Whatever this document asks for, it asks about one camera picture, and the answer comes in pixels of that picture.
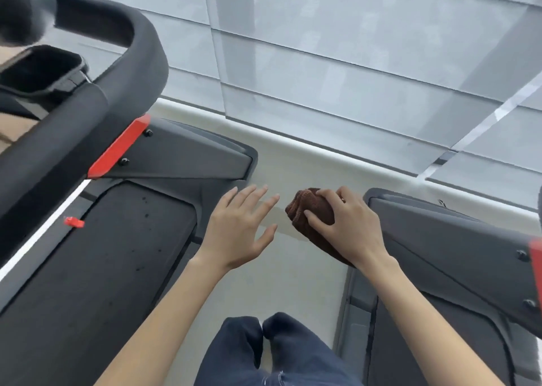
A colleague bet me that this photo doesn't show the stained grey treadmill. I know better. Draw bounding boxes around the stained grey treadmill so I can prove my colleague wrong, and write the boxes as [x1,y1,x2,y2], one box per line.
[332,188,542,386]

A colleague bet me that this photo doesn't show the brown cleaning cloth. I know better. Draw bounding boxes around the brown cleaning cloth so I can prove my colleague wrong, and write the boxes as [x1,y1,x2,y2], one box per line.
[285,188,355,268]

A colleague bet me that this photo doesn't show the person's right forearm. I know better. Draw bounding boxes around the person's right forearm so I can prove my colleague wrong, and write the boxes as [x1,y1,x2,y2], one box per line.
[360,256,505,386]

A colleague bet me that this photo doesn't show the person's right hand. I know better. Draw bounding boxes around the person's right hand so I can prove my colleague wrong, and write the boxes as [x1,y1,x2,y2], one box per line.
[303,186,399,272]

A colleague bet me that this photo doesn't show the grey treadmill with red label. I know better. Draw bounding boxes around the grey treadmill with red label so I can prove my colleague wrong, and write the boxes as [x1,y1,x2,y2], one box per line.
[0,0,259,386]

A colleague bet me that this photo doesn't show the person's dark blue trousers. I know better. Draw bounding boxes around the person's dark blue trousers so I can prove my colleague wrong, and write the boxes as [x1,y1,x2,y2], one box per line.
[194,312,365,386]

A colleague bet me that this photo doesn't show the person's left hand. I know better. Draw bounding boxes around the person's left hand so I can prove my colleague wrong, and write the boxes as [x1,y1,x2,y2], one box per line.
[196,185,280,272]

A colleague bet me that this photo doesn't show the person's left forearm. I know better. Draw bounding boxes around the person's left forearm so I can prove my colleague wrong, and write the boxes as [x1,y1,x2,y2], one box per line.
[95,256,229,386]

